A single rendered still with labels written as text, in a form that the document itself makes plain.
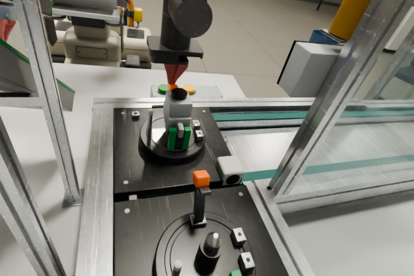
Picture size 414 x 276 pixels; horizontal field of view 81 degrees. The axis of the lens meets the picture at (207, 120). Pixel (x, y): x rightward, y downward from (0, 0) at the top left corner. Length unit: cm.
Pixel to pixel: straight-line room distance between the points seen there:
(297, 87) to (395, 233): 51
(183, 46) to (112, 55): 74
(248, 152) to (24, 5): 51
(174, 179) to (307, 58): 30
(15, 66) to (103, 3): 73
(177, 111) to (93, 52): 78
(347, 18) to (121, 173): 42
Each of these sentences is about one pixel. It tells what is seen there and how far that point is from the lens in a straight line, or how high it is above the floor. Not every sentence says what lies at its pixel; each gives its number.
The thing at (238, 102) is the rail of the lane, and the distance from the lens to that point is 74.
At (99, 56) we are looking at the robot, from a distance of 119.
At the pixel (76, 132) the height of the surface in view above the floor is 86.
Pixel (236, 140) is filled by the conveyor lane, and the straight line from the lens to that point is 66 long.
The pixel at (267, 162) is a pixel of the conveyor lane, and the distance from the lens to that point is 64.
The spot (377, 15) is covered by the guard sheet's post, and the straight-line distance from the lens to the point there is 36.
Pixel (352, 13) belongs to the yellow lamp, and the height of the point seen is 129.
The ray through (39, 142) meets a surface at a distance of 72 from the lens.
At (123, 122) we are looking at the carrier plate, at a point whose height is 97.
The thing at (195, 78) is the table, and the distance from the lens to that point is 102.
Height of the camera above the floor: 134
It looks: 37 degrees down
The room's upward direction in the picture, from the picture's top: 13 degrees clockwise
